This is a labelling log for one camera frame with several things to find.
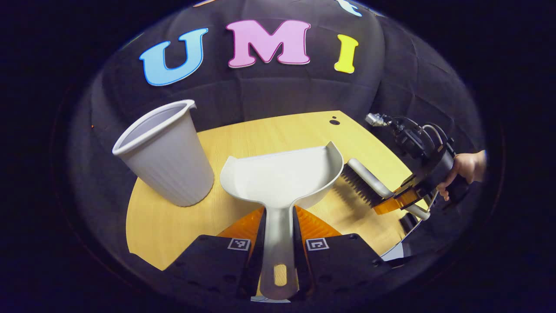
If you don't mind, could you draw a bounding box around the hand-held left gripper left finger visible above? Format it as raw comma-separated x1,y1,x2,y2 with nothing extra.
164,206,266,300

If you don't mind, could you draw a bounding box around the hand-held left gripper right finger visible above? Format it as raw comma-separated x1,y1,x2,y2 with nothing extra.
292,206,394,298

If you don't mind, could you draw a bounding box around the white small broom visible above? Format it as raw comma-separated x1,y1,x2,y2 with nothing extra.
340,158,431,221

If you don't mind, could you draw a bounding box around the white ribbed garbage bin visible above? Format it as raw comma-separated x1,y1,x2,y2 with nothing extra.
112,99,215,207

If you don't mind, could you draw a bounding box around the white small dustpan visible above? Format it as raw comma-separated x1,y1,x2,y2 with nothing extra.
219,141,344,300

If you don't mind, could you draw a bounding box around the wooden desktop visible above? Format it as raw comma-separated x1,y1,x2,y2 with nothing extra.
125,110,430,272

